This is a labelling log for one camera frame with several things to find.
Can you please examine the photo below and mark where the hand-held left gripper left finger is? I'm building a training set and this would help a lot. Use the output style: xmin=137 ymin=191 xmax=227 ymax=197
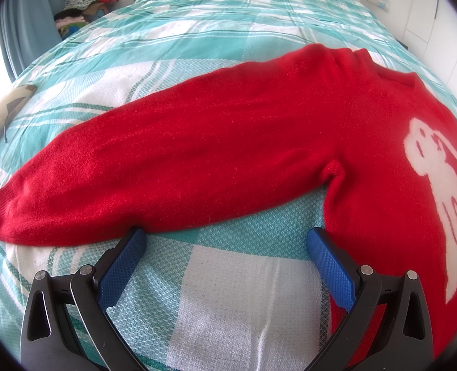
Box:
xmin=20 ymin=226 xmax=149 ymax=371

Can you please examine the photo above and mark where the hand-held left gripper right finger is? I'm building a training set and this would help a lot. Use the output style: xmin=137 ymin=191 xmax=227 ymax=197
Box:
xmin=306 ymin=227 xmax=434 ymax=371

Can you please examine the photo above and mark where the red knit sweater white animal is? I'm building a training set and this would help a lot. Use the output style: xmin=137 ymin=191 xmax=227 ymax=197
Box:
xmin=0 ymin=42 xmax=457 ymax=365

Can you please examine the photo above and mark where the pile of mixed clothes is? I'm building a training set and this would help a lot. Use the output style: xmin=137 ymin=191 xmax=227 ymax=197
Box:
xmin=54 ymin=0 xmax=120 ymax=40

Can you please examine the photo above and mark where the teal white checked bed blanket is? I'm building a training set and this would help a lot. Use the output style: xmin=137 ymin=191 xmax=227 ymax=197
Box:
xmin=0 ymin=0 xmax=457 ymax=371

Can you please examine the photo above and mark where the beige patterned pillow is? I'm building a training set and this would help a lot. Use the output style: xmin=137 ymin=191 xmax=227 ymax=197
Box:
xmin=0 ymin=83 xmax=36 ymax=165

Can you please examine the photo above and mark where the blue curtain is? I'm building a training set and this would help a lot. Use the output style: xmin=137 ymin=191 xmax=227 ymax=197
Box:
xmin=0 ymin=0 xmax=59 ymax=83

